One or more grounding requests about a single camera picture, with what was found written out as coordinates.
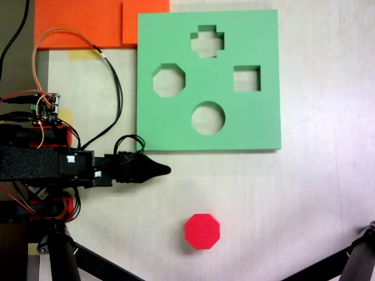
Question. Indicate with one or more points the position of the red base clamp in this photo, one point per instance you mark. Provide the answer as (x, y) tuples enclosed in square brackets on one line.
[(68, 206), (69, 139)]

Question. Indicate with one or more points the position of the black table clamp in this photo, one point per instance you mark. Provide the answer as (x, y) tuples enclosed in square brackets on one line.
[(29, 210), (8, 134)]

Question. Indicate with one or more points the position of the black power circuit board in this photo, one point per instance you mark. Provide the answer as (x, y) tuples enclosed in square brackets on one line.
[(39, 193)]

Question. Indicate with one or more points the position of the black tripod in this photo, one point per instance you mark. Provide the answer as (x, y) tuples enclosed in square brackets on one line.
[(360, 260), (63, 257)]

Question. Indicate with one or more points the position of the yellow tape piece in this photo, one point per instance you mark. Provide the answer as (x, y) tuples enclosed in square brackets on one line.
[(32, 248), (66, 115), (82, 55)]

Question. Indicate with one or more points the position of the green shape-sorting board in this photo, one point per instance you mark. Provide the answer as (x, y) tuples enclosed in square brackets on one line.
[(249, 123)]

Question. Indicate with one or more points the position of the red octagonal block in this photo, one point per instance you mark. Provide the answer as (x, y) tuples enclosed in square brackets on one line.
[(202, 231)]

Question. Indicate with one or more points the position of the small controller circuit board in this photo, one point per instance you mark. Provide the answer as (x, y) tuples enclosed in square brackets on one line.
[(47, 108)]

